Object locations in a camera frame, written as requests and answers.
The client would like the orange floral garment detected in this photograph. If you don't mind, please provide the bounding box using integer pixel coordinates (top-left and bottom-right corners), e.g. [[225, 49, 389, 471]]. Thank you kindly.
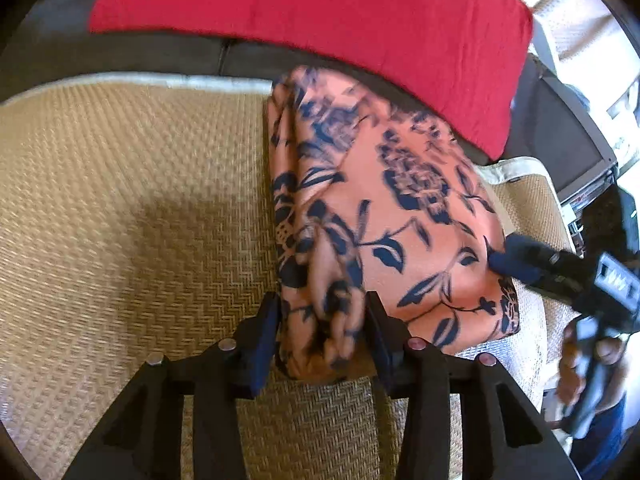
[[267, 66, 520, 382]]

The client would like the person's right hand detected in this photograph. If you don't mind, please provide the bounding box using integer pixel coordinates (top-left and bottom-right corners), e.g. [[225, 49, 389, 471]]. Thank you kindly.
[[555, 318, 629, 413]]

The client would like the woven rattan seat mat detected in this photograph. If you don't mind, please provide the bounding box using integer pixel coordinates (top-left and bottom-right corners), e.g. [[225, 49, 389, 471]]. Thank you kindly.
[[0, 71, 464, 480]]

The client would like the striped dotted curtain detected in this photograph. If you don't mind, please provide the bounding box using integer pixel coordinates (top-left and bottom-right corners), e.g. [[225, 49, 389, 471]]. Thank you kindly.
[[479, 0, 640, 111]]

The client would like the red cushion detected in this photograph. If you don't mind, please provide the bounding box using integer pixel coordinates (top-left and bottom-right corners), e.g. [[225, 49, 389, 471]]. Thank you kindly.
[[89, 0, 533, 157]]

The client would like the dark leather sofa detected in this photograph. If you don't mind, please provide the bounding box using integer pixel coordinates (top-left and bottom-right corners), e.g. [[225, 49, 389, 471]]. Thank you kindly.
[[1, 0, 617, 202]]

